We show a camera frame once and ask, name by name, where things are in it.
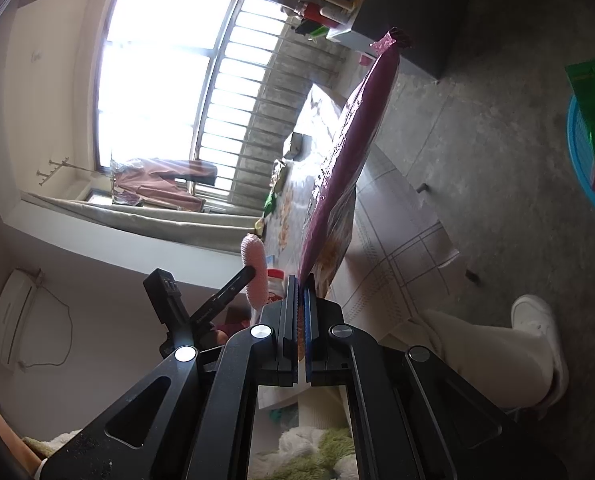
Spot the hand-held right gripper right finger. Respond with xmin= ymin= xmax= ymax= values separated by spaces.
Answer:
xmin=304 ymin=287 xmax=568 ymax=480

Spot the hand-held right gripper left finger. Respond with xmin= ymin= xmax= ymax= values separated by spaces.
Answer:
xmin=40 ymin=275 xmax=299 ymax=480

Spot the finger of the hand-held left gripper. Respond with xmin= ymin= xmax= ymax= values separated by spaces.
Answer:
xmin=190 ymin=264 xmax=257 ymax=332

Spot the pink sausage stick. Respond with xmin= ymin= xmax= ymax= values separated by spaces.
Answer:
xmin=240 ymin=233 xmax=272 ymax=312

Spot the purple snack packet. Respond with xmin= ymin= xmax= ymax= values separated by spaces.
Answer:
xmin=297 ymin=27 xmax=414 ymax=302

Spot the blue plastic basket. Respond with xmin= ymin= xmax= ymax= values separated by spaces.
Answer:
xmin=566 ymin=92 xmax=595 ymax=227

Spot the person's left forearm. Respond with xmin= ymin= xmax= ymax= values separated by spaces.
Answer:
xmin=0 ymin=385 xmax=44 ymax=480

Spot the white jar red label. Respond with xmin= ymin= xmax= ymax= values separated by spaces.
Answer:
xmin=267 ymin=268 xmax=287 ymax=304

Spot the floral tablecloth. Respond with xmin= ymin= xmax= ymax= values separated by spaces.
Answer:
xmin=255 ymin=85 xmax=461 ymax=411

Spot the pink hanging garment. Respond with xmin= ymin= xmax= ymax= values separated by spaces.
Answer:
xmin=112 ymin=157 xmax=219 ymax=212

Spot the green white fluffy cloth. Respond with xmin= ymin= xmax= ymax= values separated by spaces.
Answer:
xmin=272 ymin=424 xmax=359 ymax=480

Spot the orange snack packet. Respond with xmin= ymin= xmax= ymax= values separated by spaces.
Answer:
xmin=272 ymin=158 xmax=292 ymax=187

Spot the white air conditioner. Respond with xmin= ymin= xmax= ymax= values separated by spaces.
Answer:
xmin=0 ymin=268 xmax=46 ymax=367

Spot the small cardboard box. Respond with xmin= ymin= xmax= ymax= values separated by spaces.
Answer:
xmin=284 ymin=131 xmax=311 ymax=159

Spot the person's white trouser leg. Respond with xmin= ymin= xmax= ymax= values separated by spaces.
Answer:
xmin=416 ymin=309 xmax=554 ymax=412

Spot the metal coat rack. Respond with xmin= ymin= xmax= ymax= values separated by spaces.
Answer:
xmin=36 ymin=156 xmax=114 ymax=191

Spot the metal window grille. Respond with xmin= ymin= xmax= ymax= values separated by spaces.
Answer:
xmin=192 ymin=0 xmax=349 ymax=207

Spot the person's white shoe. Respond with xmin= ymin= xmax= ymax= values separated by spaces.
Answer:
xmin=509 ymin=294 xmax=571 ymax=409

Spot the grey cabinet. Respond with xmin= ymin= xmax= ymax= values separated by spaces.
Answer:
xmin=350 ymin=0 xmax=474 ymax=81

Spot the air conditioner cable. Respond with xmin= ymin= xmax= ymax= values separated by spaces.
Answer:
xmin=20 ymin=287 xmax=74 ymax=369

